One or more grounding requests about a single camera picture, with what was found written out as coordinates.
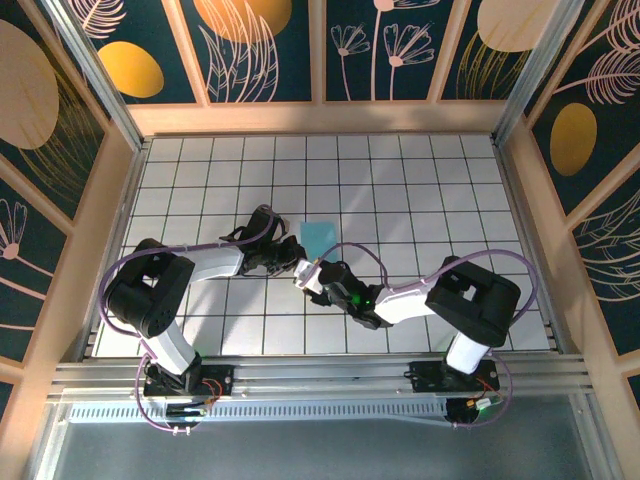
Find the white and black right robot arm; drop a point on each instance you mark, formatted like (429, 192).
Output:
(475, 300)

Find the aluminium mounting rail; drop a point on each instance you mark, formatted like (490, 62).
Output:
(325, 380)

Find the light blue paper sheet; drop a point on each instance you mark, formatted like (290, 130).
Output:
(320, 240)

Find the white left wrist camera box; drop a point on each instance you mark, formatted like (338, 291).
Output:
(286, 225)

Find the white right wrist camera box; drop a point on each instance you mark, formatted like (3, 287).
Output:
(307, 276)

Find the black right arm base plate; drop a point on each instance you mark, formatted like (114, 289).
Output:
(425, 377)

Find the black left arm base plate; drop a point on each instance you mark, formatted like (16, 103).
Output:
(222, 377)

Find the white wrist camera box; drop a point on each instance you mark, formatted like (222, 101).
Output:
(286, 225)
(307, 276)

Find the round black connector module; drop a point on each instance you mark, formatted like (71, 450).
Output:
(465, 412)

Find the aluminium side rail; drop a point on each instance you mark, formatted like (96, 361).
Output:
(525, 225)
(116, 250)

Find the aluminium corner post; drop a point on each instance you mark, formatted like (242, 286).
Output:
(117, 107)
(537, 75)

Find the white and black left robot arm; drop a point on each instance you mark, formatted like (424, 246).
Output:
(145, 290)

